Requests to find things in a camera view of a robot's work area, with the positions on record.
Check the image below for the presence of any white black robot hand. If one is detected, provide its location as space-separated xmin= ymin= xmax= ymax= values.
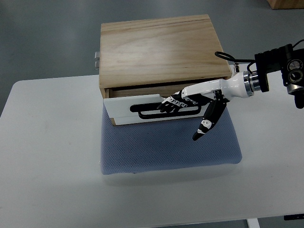
xmin=157 ymin=72 xmax=255 ymax=141

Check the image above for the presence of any black drawer handle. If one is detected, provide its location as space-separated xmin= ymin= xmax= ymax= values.
xmin=130 ymin=102 xmax=201 ymax=120

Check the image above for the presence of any white drawer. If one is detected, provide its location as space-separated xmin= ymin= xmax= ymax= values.
xmin=101 ymin=84 xmax=206 ymax=125

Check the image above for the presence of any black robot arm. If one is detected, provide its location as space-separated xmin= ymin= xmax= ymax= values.
xmin=215 ymin=39 xmax=304 ymax=109

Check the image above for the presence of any wooden drawer cabinet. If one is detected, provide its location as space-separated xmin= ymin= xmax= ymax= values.
xmin=99 ymin=14 xmax=232 ymax=126

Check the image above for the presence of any cardboard box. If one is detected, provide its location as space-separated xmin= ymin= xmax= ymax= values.
xmin=267 ymin=0 xmax=304 ymax=10

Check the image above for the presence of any blue grey mesh cushion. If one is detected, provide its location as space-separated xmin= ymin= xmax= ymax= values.
xmin=101 ymin=108 xmax=242 ymax=175

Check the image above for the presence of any white table leg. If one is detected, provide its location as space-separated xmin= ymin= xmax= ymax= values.
xmin=247 ymin=218 xmax=260 ymax=228

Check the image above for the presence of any black table control panel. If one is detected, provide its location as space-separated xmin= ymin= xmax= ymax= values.
xmin=284 ymin=214 xmax=304 ymax=221

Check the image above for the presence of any metal clamp bracket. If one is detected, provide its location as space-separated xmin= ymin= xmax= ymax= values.
xmin=94 ymin=51 xmax=100 ymax=70

